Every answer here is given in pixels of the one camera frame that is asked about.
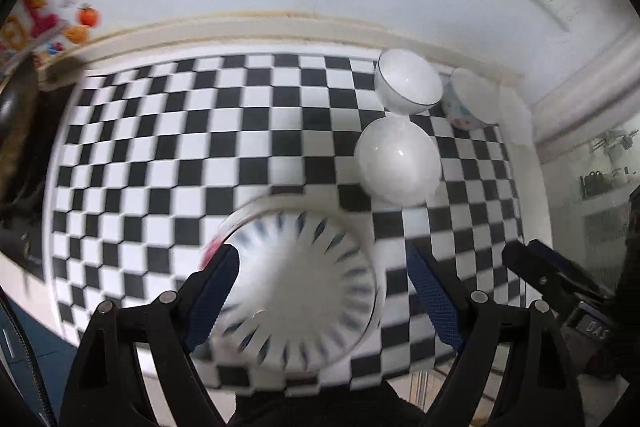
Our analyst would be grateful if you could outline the white bowl colourful dots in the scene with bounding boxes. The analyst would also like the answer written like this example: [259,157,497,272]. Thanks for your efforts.
[442,68,500,131]

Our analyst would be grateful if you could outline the black white checkered mat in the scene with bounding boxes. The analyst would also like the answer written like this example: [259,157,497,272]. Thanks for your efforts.
[42,52,524,395]

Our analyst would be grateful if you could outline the plain white bowl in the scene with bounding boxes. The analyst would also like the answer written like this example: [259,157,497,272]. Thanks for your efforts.
[354,116,442,207]

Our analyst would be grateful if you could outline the colourful wall stickers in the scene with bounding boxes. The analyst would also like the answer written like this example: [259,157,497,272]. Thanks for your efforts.
[1,0,102,68]

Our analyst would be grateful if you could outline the white bowl dark rim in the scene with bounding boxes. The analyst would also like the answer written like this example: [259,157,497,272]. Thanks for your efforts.
[374,49,444,115]

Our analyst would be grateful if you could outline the black cable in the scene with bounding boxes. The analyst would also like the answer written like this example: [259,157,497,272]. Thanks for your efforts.
[0,286,59,427]

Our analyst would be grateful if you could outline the white plate grey floral pattern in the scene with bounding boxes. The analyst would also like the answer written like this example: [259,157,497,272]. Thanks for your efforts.
[211,196,388,381]

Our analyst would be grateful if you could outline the white plate blue stripes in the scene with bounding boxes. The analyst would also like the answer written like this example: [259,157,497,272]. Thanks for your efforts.
[207,206,384,375]

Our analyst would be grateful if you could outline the white plate red flower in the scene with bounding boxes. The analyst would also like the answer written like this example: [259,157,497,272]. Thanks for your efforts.
[200,229,229,271]

